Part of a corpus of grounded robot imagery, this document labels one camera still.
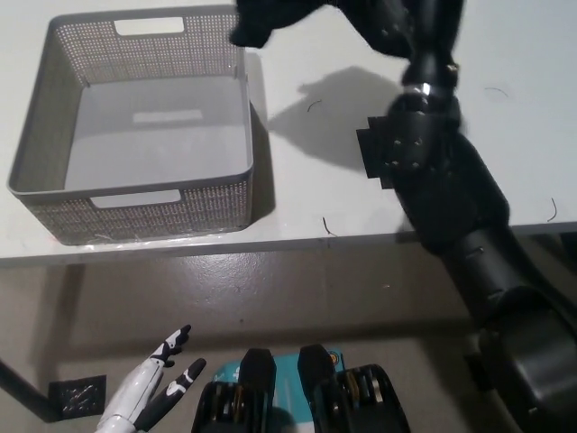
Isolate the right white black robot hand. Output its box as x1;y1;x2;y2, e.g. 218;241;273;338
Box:
360;0;466;62

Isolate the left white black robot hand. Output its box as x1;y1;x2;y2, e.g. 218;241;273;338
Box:
92;323;207;433

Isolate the black t-shirt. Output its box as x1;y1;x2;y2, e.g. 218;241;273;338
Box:
229;0;375;49

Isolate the black floor tape patch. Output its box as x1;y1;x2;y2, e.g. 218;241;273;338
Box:
47;373;108;423

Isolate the black ribbed robot torso block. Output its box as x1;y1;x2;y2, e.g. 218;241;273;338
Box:
297;345;411;433
189;347;283;433

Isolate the dark metal table leg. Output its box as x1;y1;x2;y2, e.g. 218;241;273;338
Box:
0;358;55;423
558;233;577;272

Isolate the black tape patch on table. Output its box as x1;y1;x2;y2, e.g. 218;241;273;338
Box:
355;115;398;193

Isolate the gray perforated plastic basket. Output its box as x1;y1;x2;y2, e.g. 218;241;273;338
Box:
5;5;255;247

